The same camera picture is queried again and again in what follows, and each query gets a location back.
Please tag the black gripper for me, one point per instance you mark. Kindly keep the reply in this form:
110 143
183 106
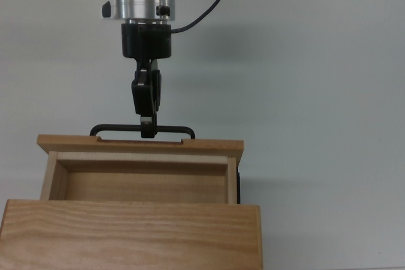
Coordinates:
145 42

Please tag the black metal drawer slide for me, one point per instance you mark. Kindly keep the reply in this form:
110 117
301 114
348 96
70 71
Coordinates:
239 187

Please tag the wooden two-drawer cabinet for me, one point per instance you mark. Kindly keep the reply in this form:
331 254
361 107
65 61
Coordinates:
126 235

